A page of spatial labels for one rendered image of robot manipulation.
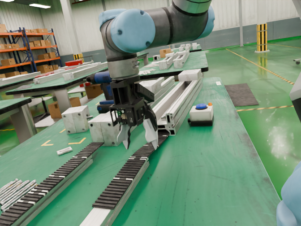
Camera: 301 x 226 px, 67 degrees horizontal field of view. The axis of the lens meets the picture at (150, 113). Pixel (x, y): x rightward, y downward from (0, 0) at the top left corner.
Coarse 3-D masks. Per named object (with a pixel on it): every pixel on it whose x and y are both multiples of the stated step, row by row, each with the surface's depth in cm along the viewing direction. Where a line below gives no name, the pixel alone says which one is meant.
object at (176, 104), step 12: (180, 84) 125; (192, 84) 120; (168, 96) 103; (180, 96) 100; (192, 96) 119; (156, 108) 88; (168, 108) 96; (180, 108) 92; (168, 120) 82; (180, 120) 89
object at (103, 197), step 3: (102, 195) 49; (105, 195) 49; (108, 195) 49; (111, 195) 49; (114, 195) 49; (117, 195) 48; (99, 198) 48; (102, 198) 48; (105, 198) 48; (108, 198) 48; (111, 198) 48; (114, 198) 48; (117, 198) 48; (120, 198) 48; (114, 201) 47; (117, 201) 47
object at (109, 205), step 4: (96, 200) 48; (100, 200) 48; (104, 200) 47; (92, 204) 47; (96, 204) 46; (100, 204) 46; (104, 204) 46; (108, 204) 46; (112, 204) 46; (116, 204) 46; (104, 208) 46; (108, 208) 45; (112, 208) 45
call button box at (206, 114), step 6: (192, 108) 89; (204, 108) 86; (210, 108) 86; (192, 114) 86; (198, 114) 85; (204, 114) 84; (210, 114) 83; (192, 120) 86; (198, 120) 86; (204, 120) 85; (210, 120) 84
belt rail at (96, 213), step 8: (144, 168) 62; (136, 176) 57; (136, 184) 56; (128, 192) 52; (120, 200) 49; (96, 208) 46; (120, 208) 49; (88, 216) 44; (96, 216) 44; (104, 216) 44; (112, 216) 46; (88, 224) 42; (96, 224) 42; (104, 224) 43
